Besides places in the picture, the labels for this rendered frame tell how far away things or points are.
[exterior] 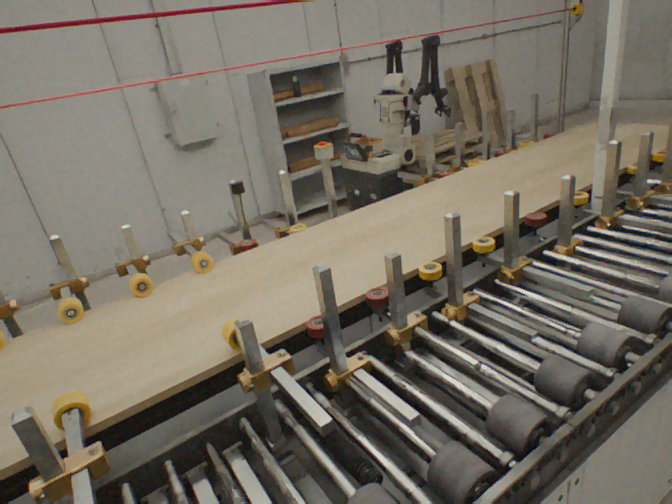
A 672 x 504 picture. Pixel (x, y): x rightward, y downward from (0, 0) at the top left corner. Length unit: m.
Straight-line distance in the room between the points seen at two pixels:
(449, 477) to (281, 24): 4.77
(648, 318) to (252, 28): 4.40
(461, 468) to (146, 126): 4.21
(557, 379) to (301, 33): 4.65
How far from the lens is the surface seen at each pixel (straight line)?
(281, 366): 1.17
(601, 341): 1.42
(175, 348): 1.49
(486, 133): 3.19
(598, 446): 1.33
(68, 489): 1.16
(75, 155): 4.67
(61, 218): 4.74
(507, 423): 1.15
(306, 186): 5.41
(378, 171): 3.67
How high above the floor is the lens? 1.65
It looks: 25 degrees down
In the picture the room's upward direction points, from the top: 10 degrees counter-clockwise
